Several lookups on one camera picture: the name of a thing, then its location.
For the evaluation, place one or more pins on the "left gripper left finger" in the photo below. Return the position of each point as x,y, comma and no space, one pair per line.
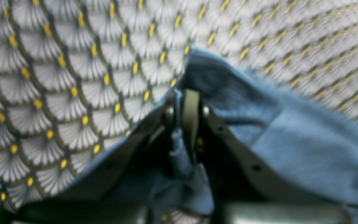
113,189

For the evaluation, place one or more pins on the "fan-patterned tablecloth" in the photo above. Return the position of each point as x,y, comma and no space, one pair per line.
76,76

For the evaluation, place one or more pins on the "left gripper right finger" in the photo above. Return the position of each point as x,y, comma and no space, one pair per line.
245,189

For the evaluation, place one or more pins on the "blue T-shirt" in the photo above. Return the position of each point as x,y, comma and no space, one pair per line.
310,147

